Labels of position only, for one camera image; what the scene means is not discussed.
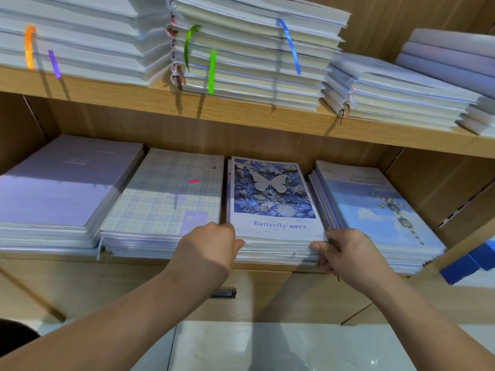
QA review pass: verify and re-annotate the person's left hand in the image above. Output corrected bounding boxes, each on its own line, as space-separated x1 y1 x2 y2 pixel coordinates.
166 222 246 294

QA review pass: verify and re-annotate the sky cloud cover notebook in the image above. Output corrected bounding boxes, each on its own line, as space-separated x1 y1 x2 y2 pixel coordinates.
308 160 447 275

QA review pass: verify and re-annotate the person's right hand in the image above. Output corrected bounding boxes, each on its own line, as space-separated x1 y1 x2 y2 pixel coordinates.
309 228 399 298

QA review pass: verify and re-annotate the pastel grid pattern notebook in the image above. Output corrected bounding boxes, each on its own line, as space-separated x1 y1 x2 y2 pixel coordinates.
96 147 225 260

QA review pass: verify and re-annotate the stack of sage cover notebooks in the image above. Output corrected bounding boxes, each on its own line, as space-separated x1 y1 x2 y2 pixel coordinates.
0 0 175 87

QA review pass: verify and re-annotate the blue butterfly cover notebook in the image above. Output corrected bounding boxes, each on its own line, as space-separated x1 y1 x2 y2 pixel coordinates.
226 156 327 267

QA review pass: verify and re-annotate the person's left forearm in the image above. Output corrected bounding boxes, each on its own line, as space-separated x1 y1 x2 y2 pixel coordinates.
0 273 210 371

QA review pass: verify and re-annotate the snowy tree notebook stack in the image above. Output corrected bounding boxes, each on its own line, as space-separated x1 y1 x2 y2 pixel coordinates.
321 52 484 132

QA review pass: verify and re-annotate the blue white small box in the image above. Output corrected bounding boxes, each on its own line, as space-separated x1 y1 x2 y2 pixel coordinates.
441 239 495 286

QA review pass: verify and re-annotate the person's black clothing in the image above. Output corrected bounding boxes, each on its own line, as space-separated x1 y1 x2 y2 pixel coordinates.
0 318 41 359

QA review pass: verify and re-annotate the pile of small notebooks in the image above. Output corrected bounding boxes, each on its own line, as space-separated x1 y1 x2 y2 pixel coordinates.
394 27 495 138

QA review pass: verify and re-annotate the person's right forearm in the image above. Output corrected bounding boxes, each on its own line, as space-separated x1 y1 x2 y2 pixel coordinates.
367 276 495 371

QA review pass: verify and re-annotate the stack of sky photo notebooks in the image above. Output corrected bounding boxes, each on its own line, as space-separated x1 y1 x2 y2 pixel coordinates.
166 0 351 113

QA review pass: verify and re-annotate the wooden shelf unit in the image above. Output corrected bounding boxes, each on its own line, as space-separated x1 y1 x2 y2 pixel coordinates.
0 0 495 329

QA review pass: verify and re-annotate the large plain lilac notebook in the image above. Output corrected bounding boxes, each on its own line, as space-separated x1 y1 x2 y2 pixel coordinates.
0 133 145 252

